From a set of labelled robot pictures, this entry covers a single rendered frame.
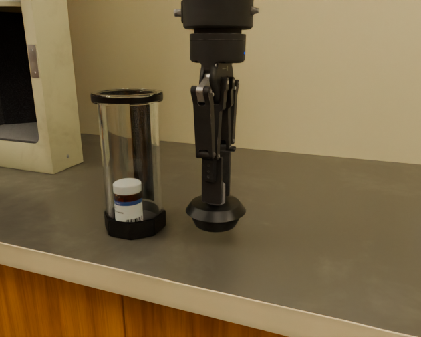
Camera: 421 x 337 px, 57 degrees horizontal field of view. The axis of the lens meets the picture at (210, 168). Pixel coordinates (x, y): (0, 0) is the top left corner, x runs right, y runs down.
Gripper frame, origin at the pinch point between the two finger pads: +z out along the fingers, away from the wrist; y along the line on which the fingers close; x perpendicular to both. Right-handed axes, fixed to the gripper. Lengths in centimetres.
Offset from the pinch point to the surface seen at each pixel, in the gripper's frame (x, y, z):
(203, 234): -2.7, -1.6, 10.7
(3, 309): -37.0, 9.5, 27.0
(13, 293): -33.8, 9.5, 22.6
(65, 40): -48, -26, -20
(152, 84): -44, -60, -7
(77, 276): -16.7, 12.4, 13.5
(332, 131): 12, -61, 4
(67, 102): -48, -25, -5
